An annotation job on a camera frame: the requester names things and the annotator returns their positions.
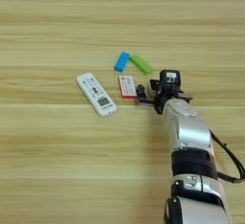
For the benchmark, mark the white remote control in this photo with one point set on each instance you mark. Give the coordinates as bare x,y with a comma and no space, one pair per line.
96,94

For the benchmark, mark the green rectangular block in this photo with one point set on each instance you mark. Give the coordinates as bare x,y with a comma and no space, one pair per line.
141,63

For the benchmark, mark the small black box white label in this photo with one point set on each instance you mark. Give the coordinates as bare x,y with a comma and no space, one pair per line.
169,76

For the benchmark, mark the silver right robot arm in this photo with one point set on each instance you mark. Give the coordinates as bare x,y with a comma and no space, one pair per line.
191,145

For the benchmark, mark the blue rectangular block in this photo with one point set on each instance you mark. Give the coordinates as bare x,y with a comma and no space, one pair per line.
122,62

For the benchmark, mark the red and white eraser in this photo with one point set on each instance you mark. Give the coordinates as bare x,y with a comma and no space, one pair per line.
128,86

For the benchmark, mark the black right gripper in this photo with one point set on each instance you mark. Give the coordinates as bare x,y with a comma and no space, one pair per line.
163,95

